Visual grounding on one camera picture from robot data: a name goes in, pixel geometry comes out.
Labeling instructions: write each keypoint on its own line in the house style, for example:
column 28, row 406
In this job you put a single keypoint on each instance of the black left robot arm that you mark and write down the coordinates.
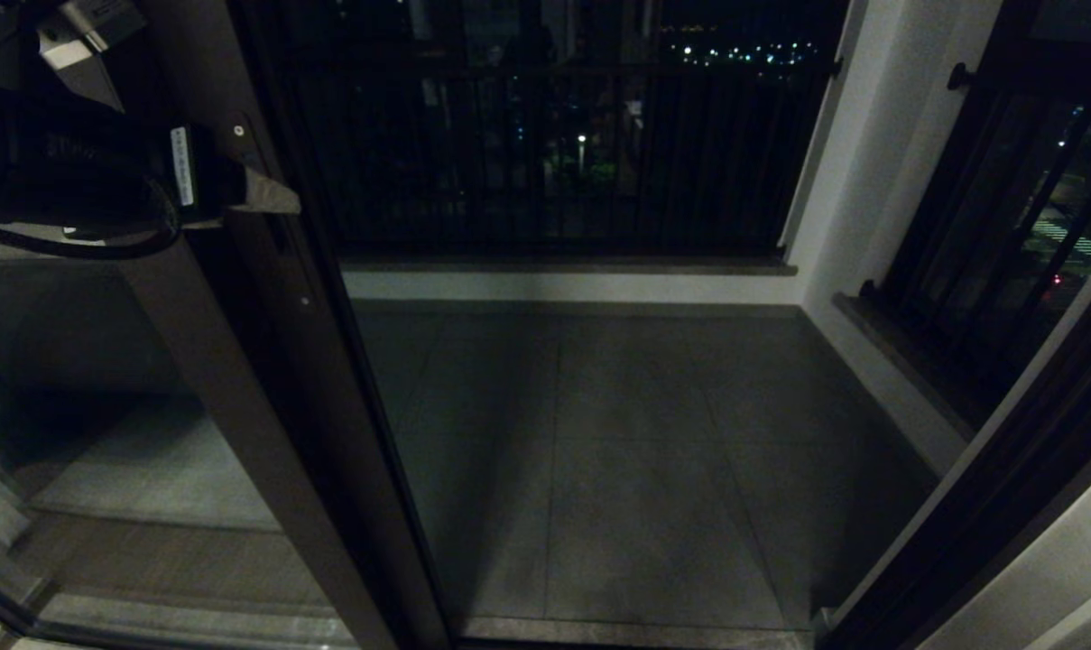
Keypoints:
column 58, row 162

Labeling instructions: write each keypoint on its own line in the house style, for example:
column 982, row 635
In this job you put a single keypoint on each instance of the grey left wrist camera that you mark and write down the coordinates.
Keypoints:
column 94, row 27

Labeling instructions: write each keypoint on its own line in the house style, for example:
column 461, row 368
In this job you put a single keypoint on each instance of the brown stone window sill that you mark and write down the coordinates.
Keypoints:
column 906, row 370

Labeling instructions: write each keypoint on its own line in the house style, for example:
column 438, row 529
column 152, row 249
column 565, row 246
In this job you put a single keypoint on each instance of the brown-framed sliding glass door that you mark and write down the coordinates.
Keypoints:
column 346, row 433

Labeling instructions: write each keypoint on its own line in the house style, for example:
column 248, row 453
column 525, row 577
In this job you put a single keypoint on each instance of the brown-framed fixed glass panel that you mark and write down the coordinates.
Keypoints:
column 238, row 433

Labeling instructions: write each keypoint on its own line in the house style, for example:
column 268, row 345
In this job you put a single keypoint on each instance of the dark brown door jamb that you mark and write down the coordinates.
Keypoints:
column 987, row 524

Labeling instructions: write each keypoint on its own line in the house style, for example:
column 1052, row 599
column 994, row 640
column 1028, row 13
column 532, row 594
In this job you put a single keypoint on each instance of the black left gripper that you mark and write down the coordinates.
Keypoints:
column 211, row 181

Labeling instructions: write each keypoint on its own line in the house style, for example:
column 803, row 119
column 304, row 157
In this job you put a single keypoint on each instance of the dark front-load washing machine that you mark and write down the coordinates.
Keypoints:
column 76, row 334

